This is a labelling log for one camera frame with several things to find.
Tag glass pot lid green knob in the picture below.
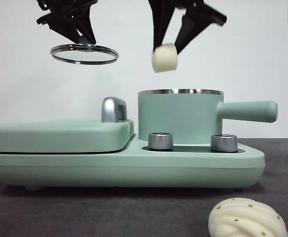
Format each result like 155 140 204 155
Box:
49 37 120 66

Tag plain white steamed bun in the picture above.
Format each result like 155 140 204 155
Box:
150 42 179 74

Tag twisted white bun green dots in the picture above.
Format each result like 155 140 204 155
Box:
208 197 288 237

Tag mint green grill cover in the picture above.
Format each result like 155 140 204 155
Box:
0 119 135 155

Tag silver control knob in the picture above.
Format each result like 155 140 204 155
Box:
147 132 174 151
210 134 239 153

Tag mint green breakfast maker base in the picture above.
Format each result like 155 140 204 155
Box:
0 140 266 192

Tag silver grill cover handle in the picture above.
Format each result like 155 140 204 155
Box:
101 97 128 123

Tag mint green pot with handle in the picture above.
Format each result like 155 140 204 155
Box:
137 88 279 146

